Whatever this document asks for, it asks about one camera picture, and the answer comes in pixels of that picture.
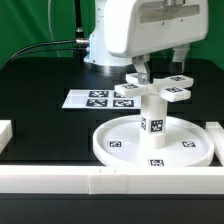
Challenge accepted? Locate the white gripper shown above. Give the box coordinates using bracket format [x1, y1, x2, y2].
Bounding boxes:
[104, 0, 208, 85]

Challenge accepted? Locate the white cross-shaped table base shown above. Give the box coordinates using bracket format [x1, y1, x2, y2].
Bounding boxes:
[114, 73, 194, 102]

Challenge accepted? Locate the white round table top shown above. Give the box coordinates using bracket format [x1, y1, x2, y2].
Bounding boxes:
[93, 115, 215, 167]

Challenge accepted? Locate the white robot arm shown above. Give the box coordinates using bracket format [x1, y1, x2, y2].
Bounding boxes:
[85, 0, 209, 84]

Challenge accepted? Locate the black vertical pole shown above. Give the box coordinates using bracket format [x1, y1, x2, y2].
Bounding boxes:
[74, 0, 84, 60]

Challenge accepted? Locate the white right fence block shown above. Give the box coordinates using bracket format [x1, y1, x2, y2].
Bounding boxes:
[205, 122, 224, 167]

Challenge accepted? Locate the white fence block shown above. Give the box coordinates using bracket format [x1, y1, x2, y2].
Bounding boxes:
[0, 120, 13, 154]
[205, 122, 224, 167]

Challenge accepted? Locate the white marker tag sheet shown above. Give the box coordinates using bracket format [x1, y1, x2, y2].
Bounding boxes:
[62, 90, 141, 109]

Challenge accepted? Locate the white left fence block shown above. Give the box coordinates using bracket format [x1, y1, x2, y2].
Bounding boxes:
[0, 120, 13, 154]

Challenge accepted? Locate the white front fence bar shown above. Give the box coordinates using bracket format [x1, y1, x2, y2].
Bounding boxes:
[0, 165, 224, 195]

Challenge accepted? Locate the black cable lower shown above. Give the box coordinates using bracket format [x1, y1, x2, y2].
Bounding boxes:
[9, 47, 90, 63]

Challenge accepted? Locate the black cable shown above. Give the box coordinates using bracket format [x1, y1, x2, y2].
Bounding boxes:
[6, 39, 90, 64]
[9, 47, 90, 63]

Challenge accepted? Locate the black cable upper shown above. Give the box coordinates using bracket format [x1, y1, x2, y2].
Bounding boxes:
[6, 39, 90, 64]

